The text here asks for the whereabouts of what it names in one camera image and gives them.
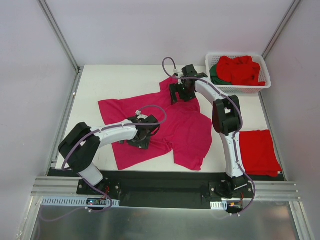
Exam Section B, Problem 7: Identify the red crumpled t shirt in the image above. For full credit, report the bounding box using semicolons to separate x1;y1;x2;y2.
217;55;266;87

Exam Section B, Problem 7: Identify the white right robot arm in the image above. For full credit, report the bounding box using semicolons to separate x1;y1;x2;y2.
169;64;248;199

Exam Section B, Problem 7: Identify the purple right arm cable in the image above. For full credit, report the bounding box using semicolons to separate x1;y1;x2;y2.
162;57;257;214

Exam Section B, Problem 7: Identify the green t shirt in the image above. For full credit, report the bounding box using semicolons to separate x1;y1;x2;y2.
209;64;232;86

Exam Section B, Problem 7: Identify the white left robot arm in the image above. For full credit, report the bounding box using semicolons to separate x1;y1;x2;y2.
58;115;162;197

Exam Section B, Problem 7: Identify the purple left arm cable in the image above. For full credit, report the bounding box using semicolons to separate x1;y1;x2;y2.
39;104;168;222

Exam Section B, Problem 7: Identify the pink t shirt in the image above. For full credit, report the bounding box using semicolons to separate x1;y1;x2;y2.
98;78;212;171

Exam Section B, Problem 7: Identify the folded red t shirt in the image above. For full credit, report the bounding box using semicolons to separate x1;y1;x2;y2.
239;130;282;177

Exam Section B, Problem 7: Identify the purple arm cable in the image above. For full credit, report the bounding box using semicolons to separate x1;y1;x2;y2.
162;57;257;214
39;104;168;222

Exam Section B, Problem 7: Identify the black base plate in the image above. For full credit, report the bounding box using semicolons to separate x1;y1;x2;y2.
47;168;287;210

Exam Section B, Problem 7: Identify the white plastic laundry basket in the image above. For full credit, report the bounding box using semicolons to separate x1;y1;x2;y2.
205;52;272;94

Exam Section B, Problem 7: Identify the aluminium frame rail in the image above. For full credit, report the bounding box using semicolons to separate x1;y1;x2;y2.
31;177;302;209

